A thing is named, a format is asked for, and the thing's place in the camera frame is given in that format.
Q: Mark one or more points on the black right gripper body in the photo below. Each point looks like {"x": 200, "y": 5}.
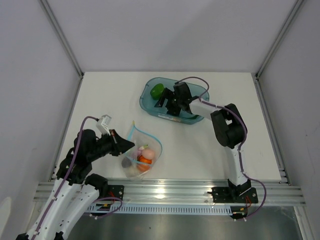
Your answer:
{"x": 173, "y": 103}

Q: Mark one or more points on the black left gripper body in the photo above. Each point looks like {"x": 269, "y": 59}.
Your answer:
{"x": 105, "y": 145}

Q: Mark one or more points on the green bell pepper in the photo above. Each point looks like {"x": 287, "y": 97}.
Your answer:
{"x": 156, "y": 91}

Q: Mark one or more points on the purple eggplant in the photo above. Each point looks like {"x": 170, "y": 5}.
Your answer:
{"x": 131, "y": 156}

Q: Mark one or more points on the clear zip top bag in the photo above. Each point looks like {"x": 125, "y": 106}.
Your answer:
{"x": 140, "y": 137}

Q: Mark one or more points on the brown egg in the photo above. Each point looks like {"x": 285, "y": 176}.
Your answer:
{"x": 148, "y": 154}

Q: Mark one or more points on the orange tomato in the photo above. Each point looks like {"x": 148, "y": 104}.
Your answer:
{"x": 144, "y": 164}

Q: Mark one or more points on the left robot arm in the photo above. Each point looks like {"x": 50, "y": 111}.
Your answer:
{"x": 75, "y": 187}

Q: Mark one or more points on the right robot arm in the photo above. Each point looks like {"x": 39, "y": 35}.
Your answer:
{"x": 229, "y": 129}

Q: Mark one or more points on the teal translucent plastic tray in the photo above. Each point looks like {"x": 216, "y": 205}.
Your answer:
{"x": 147, "y": 103}

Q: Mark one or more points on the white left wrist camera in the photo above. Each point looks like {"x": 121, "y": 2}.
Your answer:
{"x": 103, "y": 124}

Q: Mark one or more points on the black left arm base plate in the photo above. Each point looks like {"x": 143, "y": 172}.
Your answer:
{"x": 115, "y": 191}

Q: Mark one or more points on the white slotted cable duct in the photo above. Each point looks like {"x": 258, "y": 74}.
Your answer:
{"x": 207, "y": 209}

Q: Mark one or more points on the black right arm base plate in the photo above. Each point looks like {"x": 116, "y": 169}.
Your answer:
{"x": 225, "y": 195}

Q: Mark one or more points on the left aluminium frame post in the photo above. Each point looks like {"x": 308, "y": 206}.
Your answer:
{"x": 53, "y": 21}

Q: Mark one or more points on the aluminium frame post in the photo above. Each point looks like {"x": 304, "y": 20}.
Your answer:
{"x": 283, "y": 31}
{"x": 53, "y": 21}

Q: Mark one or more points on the aluminium mounting rail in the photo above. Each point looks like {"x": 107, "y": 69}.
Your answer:
{"x": 195, "y": 192}

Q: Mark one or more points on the right aluminium frame post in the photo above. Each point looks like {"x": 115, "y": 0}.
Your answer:
{"x": 283, "y": 31}

